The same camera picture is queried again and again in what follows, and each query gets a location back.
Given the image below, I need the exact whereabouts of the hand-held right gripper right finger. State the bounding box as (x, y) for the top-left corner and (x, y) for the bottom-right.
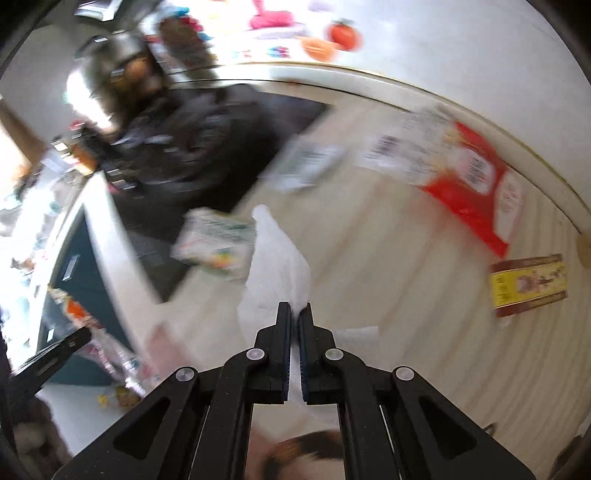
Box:
(298, 302), (539, 480)

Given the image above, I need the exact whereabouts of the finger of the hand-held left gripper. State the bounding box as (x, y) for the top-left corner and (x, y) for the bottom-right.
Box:
(8, 327), (92, 403)

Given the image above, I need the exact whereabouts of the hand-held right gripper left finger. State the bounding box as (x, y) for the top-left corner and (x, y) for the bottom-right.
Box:
(52, 301), (293, 480)

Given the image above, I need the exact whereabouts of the white plastic bag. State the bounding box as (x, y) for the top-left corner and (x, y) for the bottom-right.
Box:
(236, 204), (380, 358)

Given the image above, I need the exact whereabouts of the clear printed snack wrapper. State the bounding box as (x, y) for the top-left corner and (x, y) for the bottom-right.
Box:
(48, 287), (153, 398)

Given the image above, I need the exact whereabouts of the brown furry cloth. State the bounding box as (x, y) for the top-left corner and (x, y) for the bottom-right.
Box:
(10, 397), (75, 476)

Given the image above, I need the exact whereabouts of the brown and white packet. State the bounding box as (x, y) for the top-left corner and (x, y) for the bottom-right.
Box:
(265, 429), (345, 480)

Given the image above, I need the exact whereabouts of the white cabinet with blue drawers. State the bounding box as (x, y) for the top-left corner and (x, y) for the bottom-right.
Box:
(34, 173), (169, 386)

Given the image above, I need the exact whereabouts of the green and white carton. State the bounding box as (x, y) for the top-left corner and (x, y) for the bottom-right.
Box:
(170, 208), (257, 282)

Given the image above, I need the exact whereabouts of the clear white labelled packet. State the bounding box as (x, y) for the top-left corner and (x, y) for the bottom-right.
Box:
(264, 135), (346, 193)

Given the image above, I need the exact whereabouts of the red and white package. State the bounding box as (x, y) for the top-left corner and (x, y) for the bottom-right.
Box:
(359, 105), (526, 259)

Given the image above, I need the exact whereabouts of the yellow and brown box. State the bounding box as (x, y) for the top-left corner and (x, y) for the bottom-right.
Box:
(489, 253), (568, 319)

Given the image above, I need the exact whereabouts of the person in dark jacket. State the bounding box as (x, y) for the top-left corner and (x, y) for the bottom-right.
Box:
(69, 33), (333, 245)

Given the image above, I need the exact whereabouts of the orange toy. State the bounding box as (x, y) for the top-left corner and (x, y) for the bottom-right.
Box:
(301, 36), (337, 62)

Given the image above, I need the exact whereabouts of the red tomato toy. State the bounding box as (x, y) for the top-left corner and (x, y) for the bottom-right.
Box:
(327, 18), (363, 52)

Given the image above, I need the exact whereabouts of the pink toy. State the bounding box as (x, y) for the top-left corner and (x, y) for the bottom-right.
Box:
(248, 0), (296, 31)

